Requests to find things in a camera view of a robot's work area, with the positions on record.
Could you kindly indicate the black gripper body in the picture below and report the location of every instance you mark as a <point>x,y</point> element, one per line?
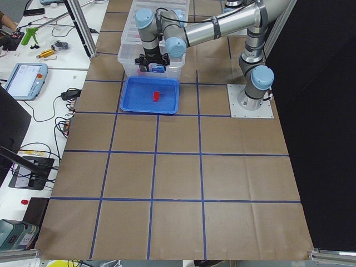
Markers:
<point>151,55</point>

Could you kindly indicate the red block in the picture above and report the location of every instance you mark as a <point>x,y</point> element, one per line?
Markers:
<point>156,96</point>

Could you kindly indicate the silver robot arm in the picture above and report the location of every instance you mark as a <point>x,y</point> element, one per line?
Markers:
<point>204,52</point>

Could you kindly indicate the clear plastic storage box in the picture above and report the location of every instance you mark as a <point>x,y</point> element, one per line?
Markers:
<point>144,34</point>

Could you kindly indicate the blue plastic tray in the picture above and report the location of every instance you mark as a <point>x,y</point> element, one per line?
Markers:
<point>138,92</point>

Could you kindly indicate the black power adapter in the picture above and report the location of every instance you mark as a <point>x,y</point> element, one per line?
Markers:
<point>71,93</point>

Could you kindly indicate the smartphone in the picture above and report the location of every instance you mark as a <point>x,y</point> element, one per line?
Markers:
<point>34,12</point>

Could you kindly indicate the blue teach pendant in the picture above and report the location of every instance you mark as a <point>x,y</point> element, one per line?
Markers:
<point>26,80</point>

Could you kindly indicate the brown paper table cover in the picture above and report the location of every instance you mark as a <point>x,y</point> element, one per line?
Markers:
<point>192,186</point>

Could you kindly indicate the black monitor stand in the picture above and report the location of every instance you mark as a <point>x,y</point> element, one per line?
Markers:
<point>28,172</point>

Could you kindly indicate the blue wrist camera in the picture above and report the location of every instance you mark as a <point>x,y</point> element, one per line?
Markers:
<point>156,68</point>

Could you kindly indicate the aluminium frame post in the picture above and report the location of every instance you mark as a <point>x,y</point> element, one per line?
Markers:
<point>75,11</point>

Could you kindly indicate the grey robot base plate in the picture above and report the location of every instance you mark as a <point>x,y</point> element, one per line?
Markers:
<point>242,106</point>

